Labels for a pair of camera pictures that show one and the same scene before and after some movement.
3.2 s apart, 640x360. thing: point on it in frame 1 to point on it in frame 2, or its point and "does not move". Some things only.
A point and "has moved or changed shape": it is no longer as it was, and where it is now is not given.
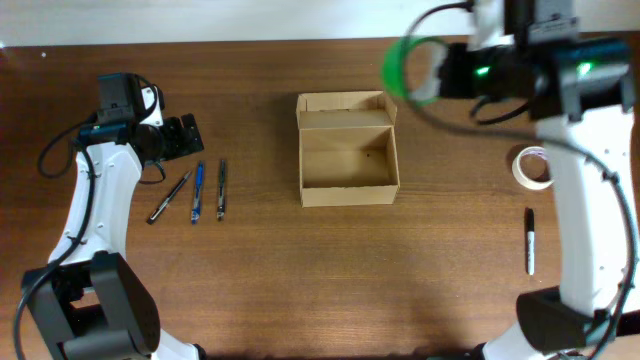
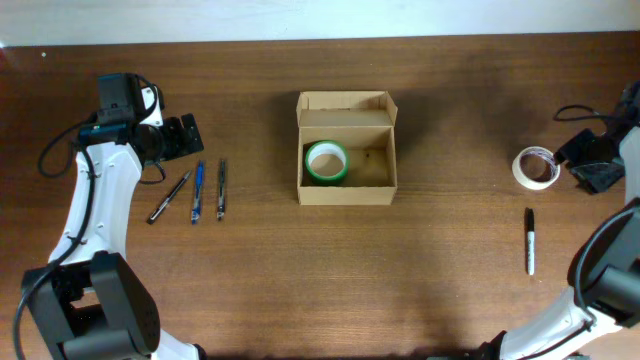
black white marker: [531, 241] does not move
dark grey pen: [221, 202] does not move
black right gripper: [445, 70] to [587, 163]
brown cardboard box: [347, 149] does not move
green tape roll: [394, 71] to [322, 147]
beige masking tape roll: [519, 174] has moved or changed shape
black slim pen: [169, 196] does not move
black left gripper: [185, 134] does not move
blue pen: [195, 212] does not move
